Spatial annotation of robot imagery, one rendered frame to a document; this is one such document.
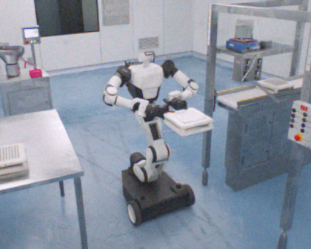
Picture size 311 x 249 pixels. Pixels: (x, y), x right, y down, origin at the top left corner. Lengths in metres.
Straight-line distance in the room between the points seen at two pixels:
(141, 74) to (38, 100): 2.31
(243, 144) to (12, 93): 2.93
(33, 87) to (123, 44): 3.83
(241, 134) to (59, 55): 5.24
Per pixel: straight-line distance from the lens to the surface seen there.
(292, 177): 2.53
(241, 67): 2.72
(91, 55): 7.72
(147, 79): 2.63
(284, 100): 3.27
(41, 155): 2.26
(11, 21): 7.24
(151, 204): 2.87
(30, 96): 4.60
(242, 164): 3.27
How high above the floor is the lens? 1.96
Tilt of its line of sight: 20 degrees down
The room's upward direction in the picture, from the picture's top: 1 degrees counter-clockwise
